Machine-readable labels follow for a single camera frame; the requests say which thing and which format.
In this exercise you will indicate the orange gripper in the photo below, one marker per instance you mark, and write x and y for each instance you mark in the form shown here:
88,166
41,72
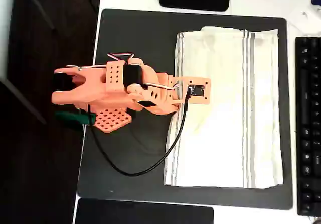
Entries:
167,106

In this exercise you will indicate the white striped towel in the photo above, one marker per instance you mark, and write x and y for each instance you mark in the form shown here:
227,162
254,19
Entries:
220,133

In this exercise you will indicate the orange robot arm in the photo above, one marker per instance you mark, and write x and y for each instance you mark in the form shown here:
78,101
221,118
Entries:
95,83

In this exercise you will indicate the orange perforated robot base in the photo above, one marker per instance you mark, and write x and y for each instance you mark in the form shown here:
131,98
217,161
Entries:
113,120

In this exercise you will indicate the large black desk mat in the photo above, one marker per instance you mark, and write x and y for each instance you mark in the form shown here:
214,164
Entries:
130,45

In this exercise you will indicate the green table clamp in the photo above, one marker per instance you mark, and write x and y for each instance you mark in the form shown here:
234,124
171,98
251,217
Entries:
72,117

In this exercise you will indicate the black flat pad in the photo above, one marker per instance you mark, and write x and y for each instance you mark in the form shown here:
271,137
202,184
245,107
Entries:
143,212

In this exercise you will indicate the grey metal furniture leg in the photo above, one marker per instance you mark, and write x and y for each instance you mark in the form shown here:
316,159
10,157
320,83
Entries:
22,100
38,5

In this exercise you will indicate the black computer keyboard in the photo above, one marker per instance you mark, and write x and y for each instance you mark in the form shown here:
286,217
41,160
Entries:
308,123

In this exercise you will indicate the small grey screw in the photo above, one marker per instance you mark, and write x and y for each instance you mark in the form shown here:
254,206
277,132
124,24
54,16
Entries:
305,14

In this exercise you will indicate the white furniture panel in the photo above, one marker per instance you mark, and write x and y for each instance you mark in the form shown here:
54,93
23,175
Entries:
6,28

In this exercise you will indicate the small blue object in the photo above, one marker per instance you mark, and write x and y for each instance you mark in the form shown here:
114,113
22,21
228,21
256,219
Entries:
316,1

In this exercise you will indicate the orange camera mount plate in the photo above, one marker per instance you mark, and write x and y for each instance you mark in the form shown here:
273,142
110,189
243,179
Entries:
200,99

